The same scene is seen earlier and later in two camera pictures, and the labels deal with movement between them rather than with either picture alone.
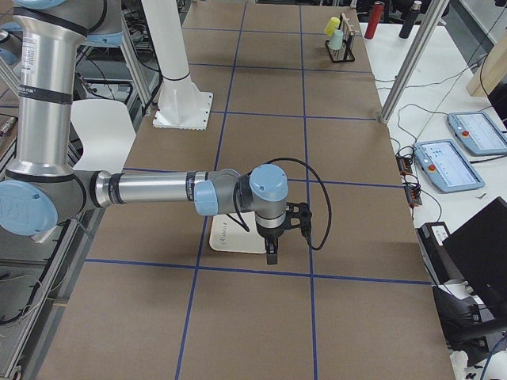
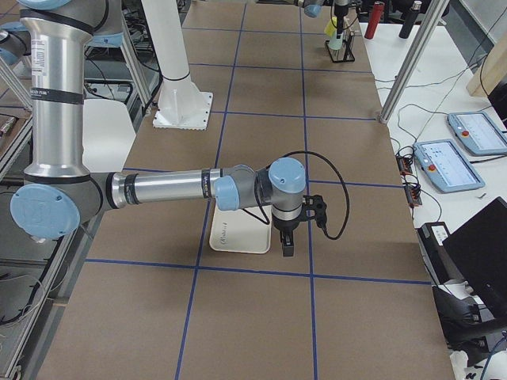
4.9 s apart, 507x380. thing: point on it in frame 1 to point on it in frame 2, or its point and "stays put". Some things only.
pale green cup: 337,39 stays put
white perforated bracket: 182,105 stays put
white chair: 107,131 stays put
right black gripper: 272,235 to 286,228
